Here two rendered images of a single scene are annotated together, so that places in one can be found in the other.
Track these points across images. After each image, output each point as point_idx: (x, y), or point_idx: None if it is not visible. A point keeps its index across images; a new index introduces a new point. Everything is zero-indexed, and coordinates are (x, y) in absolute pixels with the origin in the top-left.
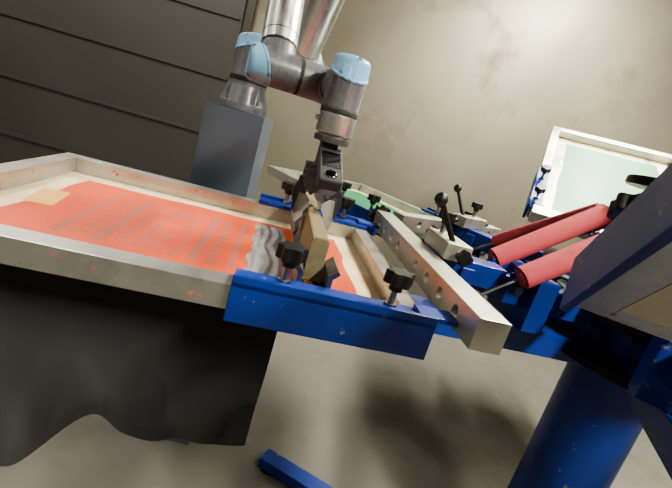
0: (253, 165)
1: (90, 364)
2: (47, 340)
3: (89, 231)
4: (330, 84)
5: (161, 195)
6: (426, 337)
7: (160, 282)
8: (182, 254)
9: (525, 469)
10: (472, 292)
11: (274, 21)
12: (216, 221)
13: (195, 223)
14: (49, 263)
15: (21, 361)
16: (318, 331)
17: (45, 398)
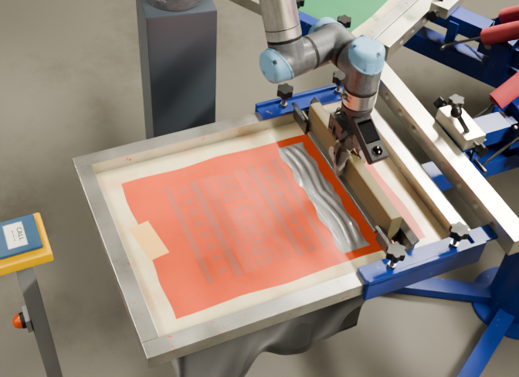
0: (215, 56)
1: (265, 337)
2: (240, 340)
3: (225, 268)
4: (355, 78)
5: (180, 160)
6: (479, 252)
7: (327, 301)
8: (291, 251)
9: None
10: (500, 203)
11: (281, 27)
12: (254, 174)
13: (249, 194)
14: (267, 324)
15: (226, 355)
16: (417, 280)
17: (239, 362)
